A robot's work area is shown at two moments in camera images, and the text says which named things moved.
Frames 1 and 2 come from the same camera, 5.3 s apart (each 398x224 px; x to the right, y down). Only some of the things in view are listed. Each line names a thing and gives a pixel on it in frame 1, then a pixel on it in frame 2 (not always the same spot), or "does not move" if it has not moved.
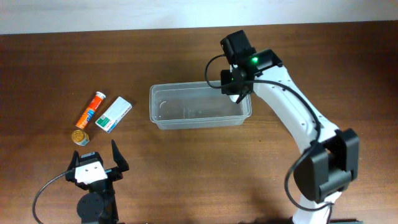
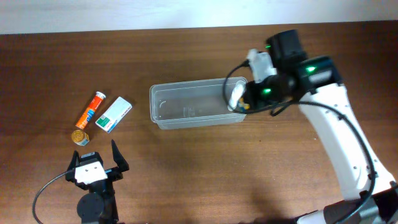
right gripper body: x=241 y=94 -> x=252 y=94
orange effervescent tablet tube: x=89 y=112 does not move
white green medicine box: x=109 y=120 does not move
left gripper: x=112 y=173 does not move
